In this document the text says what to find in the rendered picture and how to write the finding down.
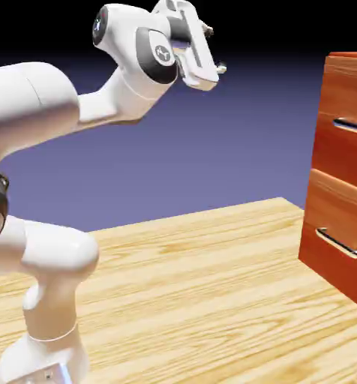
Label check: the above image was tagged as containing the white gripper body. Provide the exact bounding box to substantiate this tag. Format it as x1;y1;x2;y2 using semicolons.
151;0;221;92

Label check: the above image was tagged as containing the red-brown wooden cabinet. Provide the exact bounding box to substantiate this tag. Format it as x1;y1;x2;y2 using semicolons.
298;50;357;316

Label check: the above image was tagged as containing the straight dark metal handle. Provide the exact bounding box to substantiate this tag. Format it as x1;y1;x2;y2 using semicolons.
332;118;357;138

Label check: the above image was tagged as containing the drawer front with straight handle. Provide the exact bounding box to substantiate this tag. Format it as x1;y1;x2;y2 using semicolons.
311;55;357;194

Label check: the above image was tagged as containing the drawer front with angled handle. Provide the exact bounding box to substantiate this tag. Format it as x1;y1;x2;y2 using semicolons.
298;168;357;316

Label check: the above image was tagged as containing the angled dark metal handle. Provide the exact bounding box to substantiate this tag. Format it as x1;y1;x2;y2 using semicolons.
315;226;357;260

